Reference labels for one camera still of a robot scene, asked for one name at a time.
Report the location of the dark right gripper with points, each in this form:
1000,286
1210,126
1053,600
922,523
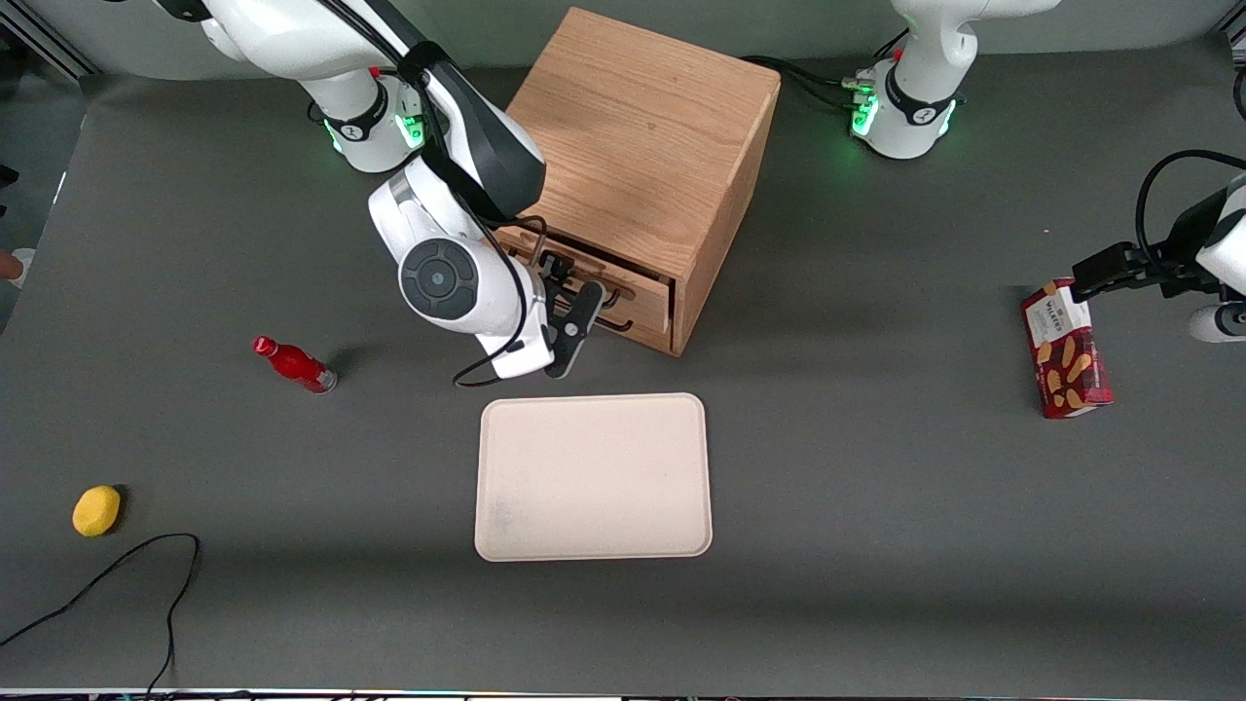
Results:
554,269

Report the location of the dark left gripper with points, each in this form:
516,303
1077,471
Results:
1181,240

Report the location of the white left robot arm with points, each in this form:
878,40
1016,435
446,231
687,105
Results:
915,109

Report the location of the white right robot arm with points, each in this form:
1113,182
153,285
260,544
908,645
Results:
443,280

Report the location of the oak wooden drawer cabinet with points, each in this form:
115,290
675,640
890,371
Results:
642,127

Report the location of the red shortbread cookie box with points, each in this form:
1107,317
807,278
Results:
1068,355

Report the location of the cream plastic tray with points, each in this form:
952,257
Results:
594,477

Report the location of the red plastic bottle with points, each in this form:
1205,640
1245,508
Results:
295,364

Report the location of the yellow lemon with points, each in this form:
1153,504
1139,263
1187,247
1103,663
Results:
95,511

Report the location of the aluminium frame rail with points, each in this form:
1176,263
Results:
49,44

